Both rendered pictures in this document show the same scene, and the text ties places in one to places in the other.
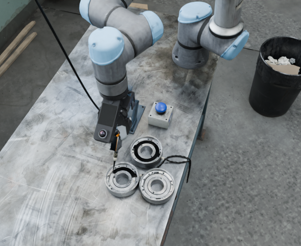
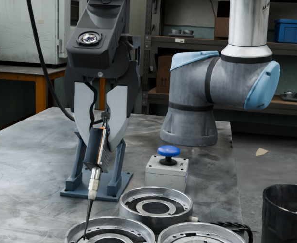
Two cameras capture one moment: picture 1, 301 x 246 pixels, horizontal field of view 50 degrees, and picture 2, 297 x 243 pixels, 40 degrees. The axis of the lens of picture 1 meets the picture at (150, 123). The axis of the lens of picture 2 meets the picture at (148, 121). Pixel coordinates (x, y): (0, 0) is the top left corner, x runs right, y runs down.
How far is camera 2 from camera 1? 0.66 m
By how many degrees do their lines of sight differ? 42
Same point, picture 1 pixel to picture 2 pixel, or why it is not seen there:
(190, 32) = (194, 77)
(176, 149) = (215, 217)
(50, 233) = not seen: outside the picture
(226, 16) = (250, 24)
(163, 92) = not seen: hidden behind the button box
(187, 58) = (188, 126)
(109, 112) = (102, 13)
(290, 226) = not seen: outside the picture
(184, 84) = (191, 157)
